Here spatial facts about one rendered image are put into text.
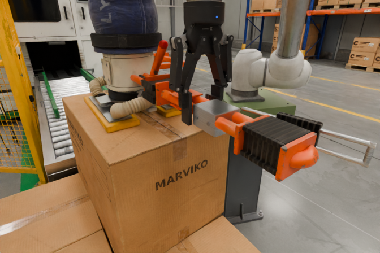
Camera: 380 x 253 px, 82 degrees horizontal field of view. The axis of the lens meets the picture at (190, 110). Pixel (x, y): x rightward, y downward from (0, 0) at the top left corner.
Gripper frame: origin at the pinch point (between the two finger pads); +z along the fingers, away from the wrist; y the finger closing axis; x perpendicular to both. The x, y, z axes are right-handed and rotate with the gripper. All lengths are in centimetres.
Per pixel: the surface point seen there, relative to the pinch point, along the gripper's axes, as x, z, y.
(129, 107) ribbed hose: -22.0, 5.2, 8.8
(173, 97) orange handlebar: -6.5, -0.9, 3.3
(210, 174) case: -11.4, 30.4, -12.4
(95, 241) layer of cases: -27, 53, 24
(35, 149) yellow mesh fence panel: -151, 73, 46
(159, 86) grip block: -12.2, -2.3, 3.9
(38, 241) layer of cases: -38, 53, 41
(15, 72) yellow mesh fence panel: -152, 15, 44
